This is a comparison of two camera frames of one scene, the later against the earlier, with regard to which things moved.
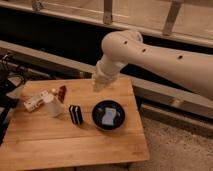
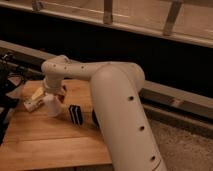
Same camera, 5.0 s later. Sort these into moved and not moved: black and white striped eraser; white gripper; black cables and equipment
Moved: white gripper
Not moved: black and white striped eraser; black cables and equipment
